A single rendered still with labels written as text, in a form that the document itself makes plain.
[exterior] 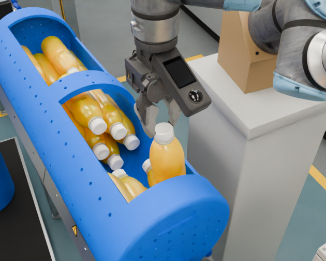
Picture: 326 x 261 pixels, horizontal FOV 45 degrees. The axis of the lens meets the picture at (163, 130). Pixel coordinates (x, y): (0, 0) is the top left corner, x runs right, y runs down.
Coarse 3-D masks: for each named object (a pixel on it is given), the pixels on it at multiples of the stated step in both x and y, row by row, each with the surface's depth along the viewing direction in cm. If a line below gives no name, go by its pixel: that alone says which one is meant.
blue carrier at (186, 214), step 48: (0, 48) 115; (48, 96) 95; (48, 144) 90; (144, 144) 108; (96, 192) 76; (144, 192) 72; (192, 192) 73; (96, 240) 75; (144, 240) 70; (192, 240) 81
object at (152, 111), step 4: (136, 108) 75; (148, 108) 70; (152, 108) 70; (156, 108) 71; (136, 112) 76; (148, 112) 70; (152, 112) 71; (156, 112) 72; (148, 116) 71; (152, 116) 71; (148, 120) 72; (152, 120) 72; (144, 124) 72; (148, 124) 72; (152, 124) 73; (144, 128) 73; (148, 128) 73; (152, 128) 74; (148, 132) 74; (152, 132) 74; (148, 136) 76; (152, 136) 76
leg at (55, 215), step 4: (40, 180) 193; (44, 188) 193; (48, 196) 197; (48, 200) 199; (52, 204) 202; (52, 208) 204; (52, 212) 206; (56, 212) 208; (52, 216) 212; (56, 216) 211; (60, 216) 211
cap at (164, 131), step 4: (160, 124) 77; (164, 124) 77; (168, 124) 77; (156, 128) 76; (160, 128) 76; (164, 128) 76; (168, 128) 76; (172, 128) 76; (156, 132) 75; (160, 132) 75; (164, 132) 75; (168, 132) 75; (172, 132) 76; (156, 136) 75; (160, 136) 75; (164, 136) 75; (168, 136) 75; (172, 136) 76; (160, 140) 76; (164, 140) 75
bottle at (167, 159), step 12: (156, 144) 77; (168, 144) 76; (180, 144) 79; (156, 156) 77; (168, 156) 76; (180, 156) 78; (156, 168) 79; (168, 168) 78; (180, 168) 79; (156, 180) 81
